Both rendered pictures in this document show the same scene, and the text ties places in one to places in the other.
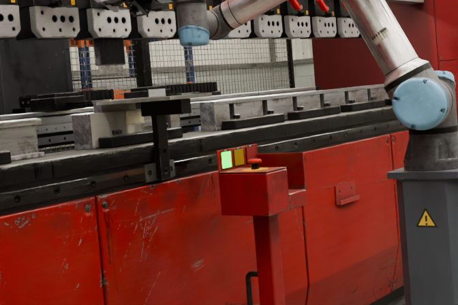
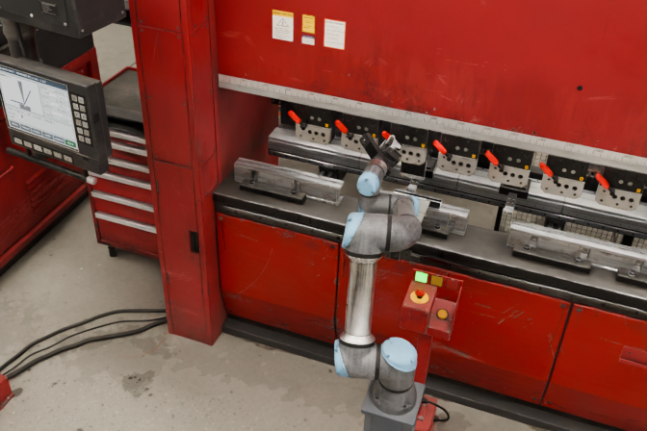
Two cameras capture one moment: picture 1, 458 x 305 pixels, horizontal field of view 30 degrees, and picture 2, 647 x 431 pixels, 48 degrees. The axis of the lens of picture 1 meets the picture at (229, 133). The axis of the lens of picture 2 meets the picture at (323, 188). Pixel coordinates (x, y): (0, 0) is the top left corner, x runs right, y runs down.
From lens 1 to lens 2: 2.92 m
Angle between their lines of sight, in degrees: 74
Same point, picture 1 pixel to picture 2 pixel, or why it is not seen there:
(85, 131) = not seen: hidden behind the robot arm
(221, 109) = (519, 235)
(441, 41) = not seen: outside the picture
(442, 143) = (378, 389)
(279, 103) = (609, 257)
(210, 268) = not seen: hidden behind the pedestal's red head
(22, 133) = (325, 190)
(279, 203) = (412, 326)
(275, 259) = (420, 348)
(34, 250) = (293, 248)
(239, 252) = (465, 325)
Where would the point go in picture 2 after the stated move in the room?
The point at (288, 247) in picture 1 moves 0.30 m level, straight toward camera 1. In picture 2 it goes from (530, 349) to (462, 360)
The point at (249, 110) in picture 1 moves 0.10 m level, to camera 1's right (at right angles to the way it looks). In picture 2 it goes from (559, 247) to (574, 264)
